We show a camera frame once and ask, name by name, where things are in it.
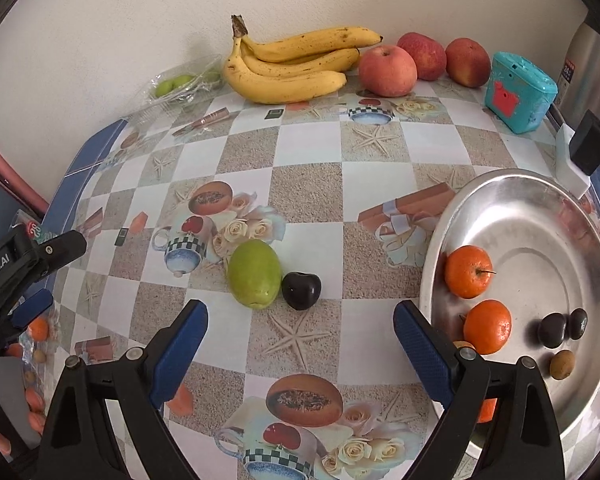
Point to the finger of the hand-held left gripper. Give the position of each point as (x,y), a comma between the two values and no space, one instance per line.
(60,250)
(32,306)

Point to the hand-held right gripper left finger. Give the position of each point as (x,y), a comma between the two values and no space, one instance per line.
(180,355)

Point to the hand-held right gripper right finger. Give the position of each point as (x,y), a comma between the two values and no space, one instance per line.
(425,355)

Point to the orange tangerine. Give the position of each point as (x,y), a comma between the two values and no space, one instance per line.
(486,410)
(487,327)
(469,271)

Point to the green mango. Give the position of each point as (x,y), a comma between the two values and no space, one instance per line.
(254,272)

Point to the dark plum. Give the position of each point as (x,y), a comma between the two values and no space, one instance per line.
(301,290)

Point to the stainless steel bowl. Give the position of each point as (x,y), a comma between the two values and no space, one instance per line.
(530,260)

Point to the clear bag of small fruits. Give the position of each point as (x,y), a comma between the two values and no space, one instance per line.
(35,360)

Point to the glass mug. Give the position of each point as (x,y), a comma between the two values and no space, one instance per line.
(30,225)

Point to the pink furniture edge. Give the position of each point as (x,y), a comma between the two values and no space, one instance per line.
(15,180)

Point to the small green fruit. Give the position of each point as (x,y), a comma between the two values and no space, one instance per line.
(172,85)

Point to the checkered printed tablecloth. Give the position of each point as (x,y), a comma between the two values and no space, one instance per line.
(305,190)

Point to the clear plastic bag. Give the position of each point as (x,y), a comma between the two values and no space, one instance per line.
(180,85)

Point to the black power bank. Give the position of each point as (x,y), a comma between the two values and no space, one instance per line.
(589,142)

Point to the yellow banana bunch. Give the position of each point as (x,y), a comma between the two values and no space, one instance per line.
(280,85)

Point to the teal toy house box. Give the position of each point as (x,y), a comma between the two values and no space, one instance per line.
(517,92)

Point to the pale red apple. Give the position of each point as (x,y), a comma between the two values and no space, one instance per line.
(387,71)

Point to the dark red apple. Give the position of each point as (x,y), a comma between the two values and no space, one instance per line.
(425,55)
(467,62)

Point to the stainless steel thermos jug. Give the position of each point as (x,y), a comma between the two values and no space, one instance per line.
(587,55)

